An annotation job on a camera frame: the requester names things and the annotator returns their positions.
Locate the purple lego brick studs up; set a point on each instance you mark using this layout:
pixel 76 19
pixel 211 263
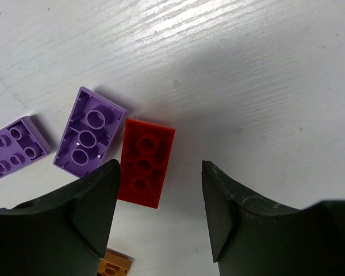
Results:
pixel 21 144

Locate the orange lego brick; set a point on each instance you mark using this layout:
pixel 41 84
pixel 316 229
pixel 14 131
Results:
pixel 114 264

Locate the purple lego brick upside down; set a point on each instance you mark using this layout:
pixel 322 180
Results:
pixel 89 134

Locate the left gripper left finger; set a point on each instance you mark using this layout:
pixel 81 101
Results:
pixel 64 232

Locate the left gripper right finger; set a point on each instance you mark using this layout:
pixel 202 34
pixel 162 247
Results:
pixel 251 234

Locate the red lego brick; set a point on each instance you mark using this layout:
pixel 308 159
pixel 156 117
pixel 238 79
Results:
pixel 144 160

